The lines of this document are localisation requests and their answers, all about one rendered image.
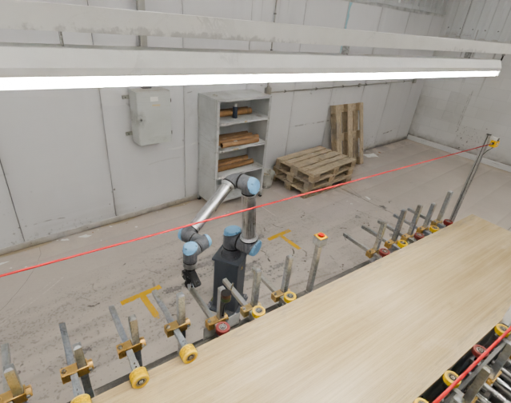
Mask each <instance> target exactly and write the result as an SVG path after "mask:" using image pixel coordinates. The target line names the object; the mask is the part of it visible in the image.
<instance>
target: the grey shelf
mask: <svg viewBox="0 0 511 403"><path fill-rule="evenodd" d="M213 94H216V95H218V96H213ZM234 102H236V103H237V104H238V107H243V106H248V107H251V108H252V113H251V114H241V115H238V118H233V116H227V117H220V110H221V109H229V108H233V106H234ZM251 102H252V103H251ZM271 102H272V95H269V94H265V93H262V92H259V91H256V90H252V89H250V90H228V91H217V92H205V93H198V200H200V199H201V198H200V196H201V197H202V198H204V199H205V200H207V201H209V199H210V198H211V197H212V196H213V194H214V193H215V192H216V191H217V189H218V188H219V187H220V186H221V184H222V180H223V179H224V178H225V177H227V176H228V175H231V174H235V173H242V174H245V175H248V176H251V177H254V178H256V179H257V180H259V182H260V189H259V191H260V194H259V195H258V196H259V197H261V191H262V183H263V176H264V168H265V155H266V147H267V139H268V132H269V118H270V111H271ZM266 128H267V129H266ZM246 129H247V131H248V133H249V132H251V133H252V134H258V135H259V142H255V143H250V144H245V145H240V146H232V147H227V148H223V149H222V148H221V146H218V142H219V134H229V133H235V132H241V131H246ZM214 143H215V145H214ZM245 150H246V151H245ZM248 151H249V152H248ZM264 151H265V152H264ZM246 154H247V155H248V159H251V158H252V159H253V160H254V163H252V164H249V165H245V166H239V167H237V168H233V169H230V170H224V171H221V172H218V160H221V159H225V158H232V157H237V156H242V155H246ZM263 158H264V159H263ZM241 196H242V191H241V190H240V189H235V190H234V191H231V192H230V193H229V194H228V196H227V197H226V198H225V200H224V201H223V202H225V201H228V200H231V199H235V198H239V197H241Z"/></svg>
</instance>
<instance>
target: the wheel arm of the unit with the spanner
mask: <svg viewBox="0 0 511 403"><path fill-rule="evenodd" d="M190 293H191V294H192V296H193V297H194V299H195V301H196V302H197V303H198V305H199V306H200V308H201V309H202V311H203V312H204V314H205V315H206V316H207V318H210V317H213V316H214V315H213V314H212V313H211V311H210V309H209V308H208V306H207V305H206V304H205V302H204V301H203V300H202V298H201V297H200V295H199V294H198V292H197V291H196V289H195V288H194V287H192V288H190Z"/></svg>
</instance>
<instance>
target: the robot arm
mask: <svg viewBox="0 0 511 403"><path fill-rule="evenodd" d="M235 189H240V190H241V191H242V210H244V209H248V208H252V207H255V206H256V194H257V193H258V191H259V189H260V182H259V180H257V179H256V178H254V177H251V176H248V175H245V174H242V173H235V174H231V175H228V176H227V177H225V178H224V179H223V180H222V184H221V186H220V187H219V188H218V189H217V191H216V192H215V193H214V194H213V196H212V197H211V198H210V199H209V201H208V202H207V203H206V204H205V205H204V206H203V207H202V208H201V210H200V211H199V212H198V213H197V215H196V216H195V217H194V218H193V220H192V221H191V222H190V223H189V224H192V223H195V222H199V221H204V220H207V219H209V218H210V217H211V216H212V214H213V213H214V212H215V210H216V209H217V208H218V207H219V206H220V204H221V203H222V202H223V201H224V200H225V198H226V197H227V196H228V194H229V193H230V192H231V191H234V190H235ZM205 223H206V221H205V222H202V223H199V224H196V225H191V226H187V227H184V228H181V229H180V230H179V231H178V238H179V239H180V240H181V241H183V242H185V244H184V246H183V249H182V252H183V264H182V265H183V268H184V270H185V271H184V270H182V274H183V276H182V277H183V279H184V280H185V286H186V288H187V289H188V290H189V291H190V286H191V288H192V287H194V288H196V287H198V286H200V285H201V282H200V280H199V277H198V275H197V273H196V271H195V269H196V268H197V265H198V255H199V254H200V253H202V252H203V251H205V250H206V249H208V248H209V247H210V246H211V245H212V240H211V238H210V236H209V235H207V234H203V235H200V234H198V231H199V230H200V229H201V228H202V227H203V226H204V224H205ZM260 248H261V240H258V235H257V234H256V208H255V209H250V210H247V211H243V212H242V229H241V228H240V227H239V226H236V225H230V226H227V227H226V228H225V229H224V233H223V247H222V249H221V252H220V254H221V257H222V258H224V259H225V260H227V261H235V260H237V259H239V258H240V257H241V256H242V252H243V253H246V254H248V255H250V256H255V255H256V254H257V253H258V252H259V250H260ZM190 283H191V284H190Z"/></svg>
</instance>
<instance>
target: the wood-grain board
mask: <svg viewBox="0 0 511 403"><path fill-rule="evenodd" d="M510 306H511V232H510V231H508V230H507V229H503V228H501V227H500V226H498V225H495V224H493V223H491V222H489V221H486V220H485V219H482V218H480V217H478V216H476V215H474V214H471V215H469V216H468V217H465V218H463V219H461V220H460V221H456V222H454V223H453V224H451V225H448V226H446V227H445V228H443V229H440V230H438V231H437V232H435V233H432V234H430V235H428V236H426V237H423V238H422V239H420V240H418V241H415V242H414V243H412V244H410V245H407V246H405V247H403V248H401V249H399V250H397V251H395V252H393V253H391V254H389V255H387V256H385V257H382V258H380V259H378V260H376V261H374V262H372V263H370V264H368V265H366V266H364V267H362V268H360V269H357V270H355V271H353V272H352V273H349V274H347V275H345V276H344V277H341V278H339V279H337V280H336V281H333V282H330V283H329V284H327V285H324V286H322V287H321V288H319V289H316V290H314V291H313V292H311V293H308V294H306V295H304V296H302V297H299V298H298V299H296V300H294V301H291V302H290V303H288V304H286V305H283V306H281V307H279V308H277V309H275V310H273V311H271V312H269V313H267V314H265V315H263V316H261V317H259V318H256V319H254V320H252V321H250V322H248V323H246V324H244V325H242V326H240V327H238V328H236V329H234V330H232V331H229V332H228V333H225V334H223V335H221V336H220V337H217V338H215V339H213V340H212V341H209V342H207V343H205V344H203V345H200V346H198V347H197V348H195V349H196V350H197V352H198V356H197V358H196V359H195V360H194V361H192V362H190V363H189V364H186V363H184V362H183V360H182V358H181V356H178V357H175V358H174V359H172V360H170V361H167V362H166V363H164V364H162V365H159V366H158V367H156V368H153V369H151V370H149V371H147V373H148V374H149V377H150V379H149V381H148V383H147V384H146V385H144V386H143V387H141V388H139V389H134V388H133V386H132V384H131V382H130V380H128V381H126V382H124V383H122V384H120V385H118V386H116V387H114V388H112V389H110V390H108V391H106V392H104V393H101V394H99V395H97V396H96V397H93V398H91V402H92V403H414V401H415V399H417V398H419V397H420V396H421V395H422V394H423V393H424V392H425V391H426V390H428V389H429V388H430V387H431V386H432V385H433V384H434V383H435V382H436V381H438V380H439V379H440V378H441V377H442V376H443V375H444V373H445V371H447V370H450V369H451V368H452V367H453V366H454V365H455V364H456V363H457V362H458V361H459V360H461V359H462V358H463V357H464V356H465V355H466V354H467V353H468V352H469V351H470V350H471V349H472V348H473V346H474V345H476V344H477V343H478V342H479V341H480V340H481V339H483V338H484V337H485V336H486V335H487V334H488V333H489V332H490V331H491V330H492V329H494V327H495V326H496V324H499V323H500V322H501V321H502V318H503V317H504V315H505V313H506V312H507V310H508V309H509V307H510Z"/></svg>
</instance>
